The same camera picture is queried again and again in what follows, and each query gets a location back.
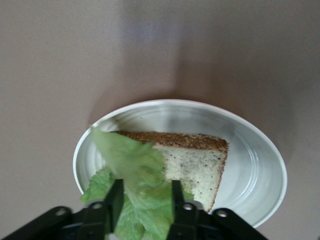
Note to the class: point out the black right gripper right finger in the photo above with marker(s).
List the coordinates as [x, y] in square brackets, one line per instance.
[190, 217]

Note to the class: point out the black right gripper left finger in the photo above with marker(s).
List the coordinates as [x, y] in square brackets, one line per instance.
[100, 215]

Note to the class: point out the green lettuce leaf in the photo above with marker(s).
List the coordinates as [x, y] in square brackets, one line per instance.
[140, 180]

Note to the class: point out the beige plate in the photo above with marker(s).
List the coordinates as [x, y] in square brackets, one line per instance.
[250, 162]

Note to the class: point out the brown bread slice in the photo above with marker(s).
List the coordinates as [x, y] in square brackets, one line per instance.
[195, 165]

